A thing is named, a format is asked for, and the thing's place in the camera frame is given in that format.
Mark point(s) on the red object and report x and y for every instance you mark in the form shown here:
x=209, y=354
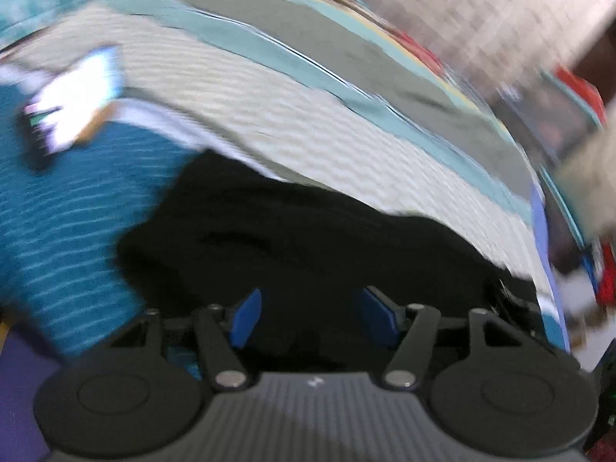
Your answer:
x=580, y=91

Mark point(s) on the blue white striped blanket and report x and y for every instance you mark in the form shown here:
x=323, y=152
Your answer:
x=298, y=125

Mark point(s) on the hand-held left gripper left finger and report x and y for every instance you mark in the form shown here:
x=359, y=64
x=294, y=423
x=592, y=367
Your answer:
x=246, y=317

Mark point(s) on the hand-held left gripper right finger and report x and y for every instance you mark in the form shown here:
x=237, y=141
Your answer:
x=378, y=315

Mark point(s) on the white flat object tan edge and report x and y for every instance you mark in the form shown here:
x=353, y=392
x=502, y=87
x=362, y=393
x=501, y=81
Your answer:
x=77, y=101

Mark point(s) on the black pants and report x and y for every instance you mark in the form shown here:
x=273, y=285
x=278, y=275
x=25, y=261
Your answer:
x=298, y=240

